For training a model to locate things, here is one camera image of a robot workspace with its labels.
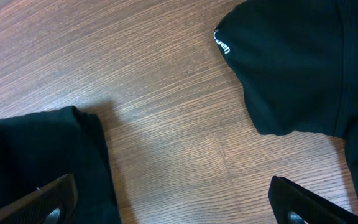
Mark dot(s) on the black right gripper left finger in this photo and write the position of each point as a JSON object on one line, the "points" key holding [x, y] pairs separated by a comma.
{"points": [[53, 203]]}

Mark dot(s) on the black garment in pile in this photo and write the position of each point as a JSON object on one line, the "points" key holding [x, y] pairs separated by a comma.
{"points": [[298, 64]]}

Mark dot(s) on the black shorts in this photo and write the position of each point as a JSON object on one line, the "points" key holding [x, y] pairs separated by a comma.
{"points": [[37, 148]]}

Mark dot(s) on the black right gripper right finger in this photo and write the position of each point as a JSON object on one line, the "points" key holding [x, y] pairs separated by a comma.
{"points": [[292, 203]]}

